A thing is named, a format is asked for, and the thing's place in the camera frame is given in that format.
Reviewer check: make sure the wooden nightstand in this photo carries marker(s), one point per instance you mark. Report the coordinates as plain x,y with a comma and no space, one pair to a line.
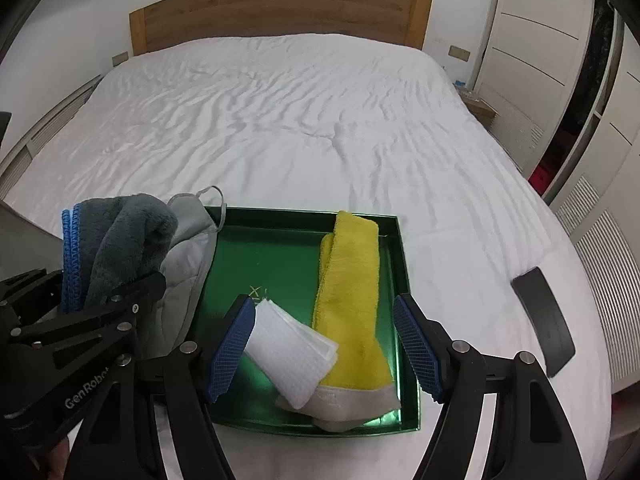
482,110

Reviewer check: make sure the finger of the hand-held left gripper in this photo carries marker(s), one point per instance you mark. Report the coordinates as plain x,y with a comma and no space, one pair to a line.
30,285
100,320

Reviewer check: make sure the wooden bed headboard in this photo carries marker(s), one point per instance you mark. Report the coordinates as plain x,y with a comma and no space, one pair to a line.
275,15

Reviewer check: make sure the red clothing pile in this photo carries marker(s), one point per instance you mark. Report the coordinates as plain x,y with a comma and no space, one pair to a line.
540,179

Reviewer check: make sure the black smartphone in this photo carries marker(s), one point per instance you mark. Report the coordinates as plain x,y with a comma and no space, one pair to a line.
545,320

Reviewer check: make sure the white wardrobe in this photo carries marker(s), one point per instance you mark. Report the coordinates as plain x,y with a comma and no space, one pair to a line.
535,35

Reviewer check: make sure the grey face mask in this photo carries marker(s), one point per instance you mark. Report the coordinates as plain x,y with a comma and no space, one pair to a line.
192,260

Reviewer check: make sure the yellow towel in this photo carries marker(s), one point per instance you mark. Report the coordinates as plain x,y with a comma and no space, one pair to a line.
350,310

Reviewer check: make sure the green tray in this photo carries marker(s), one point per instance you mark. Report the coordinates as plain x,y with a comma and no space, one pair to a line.
270,260

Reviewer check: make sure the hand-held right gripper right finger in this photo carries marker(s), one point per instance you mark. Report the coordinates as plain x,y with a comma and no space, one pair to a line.
417,350

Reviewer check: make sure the blue and grey towel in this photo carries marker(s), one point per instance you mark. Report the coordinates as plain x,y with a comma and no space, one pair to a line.
125,240

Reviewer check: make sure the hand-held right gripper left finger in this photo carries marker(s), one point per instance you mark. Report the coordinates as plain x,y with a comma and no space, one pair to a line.
230,350

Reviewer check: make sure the white cloth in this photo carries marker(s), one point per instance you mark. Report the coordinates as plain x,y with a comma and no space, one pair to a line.
285,350

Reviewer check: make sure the white quilted duvet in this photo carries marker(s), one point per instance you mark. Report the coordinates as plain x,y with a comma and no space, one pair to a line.
300,110

